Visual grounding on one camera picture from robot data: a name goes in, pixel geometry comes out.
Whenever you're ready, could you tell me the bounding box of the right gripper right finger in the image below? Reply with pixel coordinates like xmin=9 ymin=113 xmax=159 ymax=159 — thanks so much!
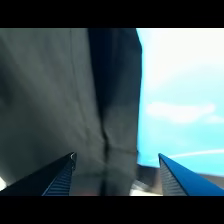
xmin=157 ymin=153 xmax=224 ymax=197

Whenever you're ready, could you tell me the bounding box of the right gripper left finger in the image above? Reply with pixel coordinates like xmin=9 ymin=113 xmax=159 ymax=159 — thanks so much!
xmin=0 ymin=152 xmax=78 ymax=197

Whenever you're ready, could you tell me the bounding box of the black garment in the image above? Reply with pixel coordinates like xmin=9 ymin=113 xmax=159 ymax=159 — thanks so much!
xmin=0 ymin=27 xmax=143 ymax=197

